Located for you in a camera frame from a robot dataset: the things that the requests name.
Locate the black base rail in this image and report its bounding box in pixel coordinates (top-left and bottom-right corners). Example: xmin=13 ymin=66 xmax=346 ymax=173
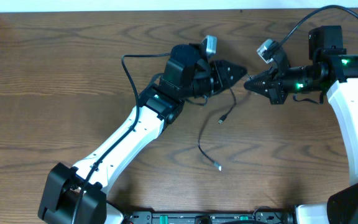
xmin=123 ymin=208 xmax=296 ymax=224

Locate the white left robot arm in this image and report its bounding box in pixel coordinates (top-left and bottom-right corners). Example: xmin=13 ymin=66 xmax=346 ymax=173
xmin=38 ymin=44 xmax=247 ymax=224

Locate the black USB cable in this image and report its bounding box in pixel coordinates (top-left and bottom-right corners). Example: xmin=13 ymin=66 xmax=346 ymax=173
xmin=196 ymin=73 xmax=253 ymax=172

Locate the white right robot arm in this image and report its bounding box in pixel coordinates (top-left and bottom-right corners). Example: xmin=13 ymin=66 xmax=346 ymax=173
xmin=244 ymin=45 xmax=358 ymax=223

